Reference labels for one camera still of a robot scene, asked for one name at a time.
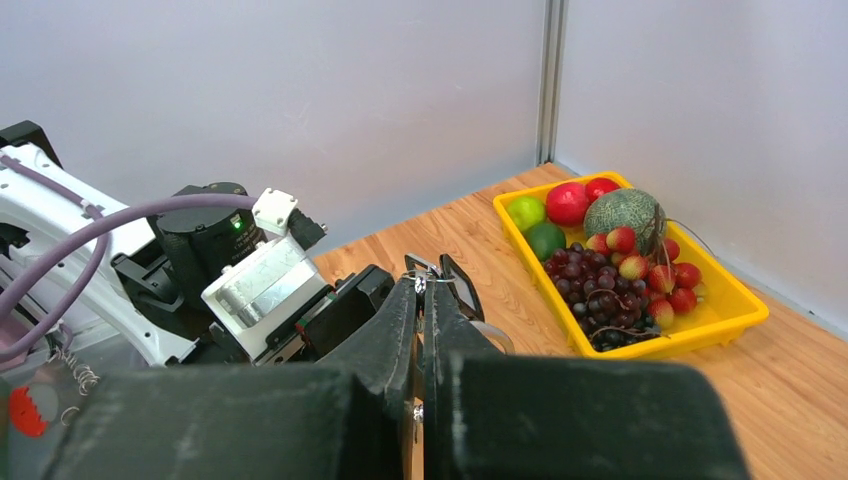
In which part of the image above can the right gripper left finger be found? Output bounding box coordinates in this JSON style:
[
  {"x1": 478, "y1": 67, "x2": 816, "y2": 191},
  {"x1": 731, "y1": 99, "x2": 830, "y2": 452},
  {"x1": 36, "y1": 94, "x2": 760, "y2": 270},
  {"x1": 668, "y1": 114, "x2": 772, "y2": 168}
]
[{"x1": 43, "y1": 279, "x2": 416, "y2": 479}]

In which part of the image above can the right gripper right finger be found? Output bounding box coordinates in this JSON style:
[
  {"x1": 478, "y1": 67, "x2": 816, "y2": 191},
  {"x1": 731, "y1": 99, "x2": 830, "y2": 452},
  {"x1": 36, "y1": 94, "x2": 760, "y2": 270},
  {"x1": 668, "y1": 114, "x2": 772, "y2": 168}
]
[{"x1": 423, "y1": 281, "x2": 750, "y2": 479}]

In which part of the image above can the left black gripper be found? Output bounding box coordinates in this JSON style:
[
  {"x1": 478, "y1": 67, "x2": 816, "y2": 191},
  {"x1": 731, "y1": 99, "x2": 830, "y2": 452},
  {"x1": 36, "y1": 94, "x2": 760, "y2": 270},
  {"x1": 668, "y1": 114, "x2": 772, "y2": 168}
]
[{"x1": 210, "y1": 253, "x2": 485, "y2": 365}]

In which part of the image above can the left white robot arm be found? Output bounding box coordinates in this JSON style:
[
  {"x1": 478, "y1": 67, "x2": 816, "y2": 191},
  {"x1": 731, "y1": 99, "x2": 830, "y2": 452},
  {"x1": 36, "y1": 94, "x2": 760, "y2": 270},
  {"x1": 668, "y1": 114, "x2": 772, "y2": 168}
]
[{"x1": 1, "y1": 121, "x2": 395, "y2": 366}]

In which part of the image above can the dark green lime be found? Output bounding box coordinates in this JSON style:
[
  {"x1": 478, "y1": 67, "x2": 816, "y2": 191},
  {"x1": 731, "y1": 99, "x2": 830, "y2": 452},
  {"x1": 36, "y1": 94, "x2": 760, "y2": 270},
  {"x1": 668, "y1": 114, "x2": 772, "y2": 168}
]
[{"x1": 524, "y1": 222, "x2": 566, "y2": 262}]

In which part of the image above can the light green lime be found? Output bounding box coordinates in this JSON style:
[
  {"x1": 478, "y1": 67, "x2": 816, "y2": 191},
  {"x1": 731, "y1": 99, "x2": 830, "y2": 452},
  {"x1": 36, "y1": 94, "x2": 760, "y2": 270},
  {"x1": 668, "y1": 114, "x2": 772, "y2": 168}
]
[{"x1": 506, "y1": 196, "x2": 547, "y2": 233}]

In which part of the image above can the red apple front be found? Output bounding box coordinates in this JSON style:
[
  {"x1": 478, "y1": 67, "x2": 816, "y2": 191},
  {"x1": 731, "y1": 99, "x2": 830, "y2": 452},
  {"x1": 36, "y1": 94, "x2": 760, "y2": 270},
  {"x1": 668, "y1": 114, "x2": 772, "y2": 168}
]
[{"x1": 545, "y1": 182, "x2": 590, "y2": 227}]

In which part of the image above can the red apple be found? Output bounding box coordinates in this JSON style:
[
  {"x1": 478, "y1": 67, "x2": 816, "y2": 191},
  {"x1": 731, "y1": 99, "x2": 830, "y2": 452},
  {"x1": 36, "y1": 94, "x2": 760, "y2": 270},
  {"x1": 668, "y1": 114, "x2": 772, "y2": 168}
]
[
  {"x1": 545, "y1": 182, "x2": 590, "y2": 227},
  {"x1": 585, "y1": 177, "x2": 621, "y2": 204}
]

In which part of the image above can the purple grape bunch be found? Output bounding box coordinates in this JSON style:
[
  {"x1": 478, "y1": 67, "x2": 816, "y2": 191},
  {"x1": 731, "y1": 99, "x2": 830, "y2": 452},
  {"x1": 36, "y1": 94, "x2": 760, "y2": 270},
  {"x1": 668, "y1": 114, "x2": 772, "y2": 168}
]
[{"x1": 542, "y1": 243, "x2": 661, "y2": 353}]

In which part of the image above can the red apple back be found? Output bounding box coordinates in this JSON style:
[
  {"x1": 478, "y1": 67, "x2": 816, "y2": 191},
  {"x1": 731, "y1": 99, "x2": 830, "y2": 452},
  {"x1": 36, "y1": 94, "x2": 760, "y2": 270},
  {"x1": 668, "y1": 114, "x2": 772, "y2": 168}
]
[{"x1": 585, "y1": 177, "x2": 621, "y2": 204}]

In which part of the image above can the green melon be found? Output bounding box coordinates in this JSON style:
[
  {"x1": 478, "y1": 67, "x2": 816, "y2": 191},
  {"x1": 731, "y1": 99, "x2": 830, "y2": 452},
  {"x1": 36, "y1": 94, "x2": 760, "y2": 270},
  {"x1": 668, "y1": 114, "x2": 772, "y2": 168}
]
[{"x1": 583, "y1": 188, "x2": 667, "y2": 255}]

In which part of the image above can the red lychee cluster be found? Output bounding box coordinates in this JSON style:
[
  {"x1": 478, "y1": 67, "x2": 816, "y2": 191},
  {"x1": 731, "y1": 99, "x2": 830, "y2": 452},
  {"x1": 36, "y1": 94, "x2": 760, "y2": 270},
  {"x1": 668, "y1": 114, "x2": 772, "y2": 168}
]
[{"x1": 585, "y1": 227, "x2": 707, "y2": 335}]

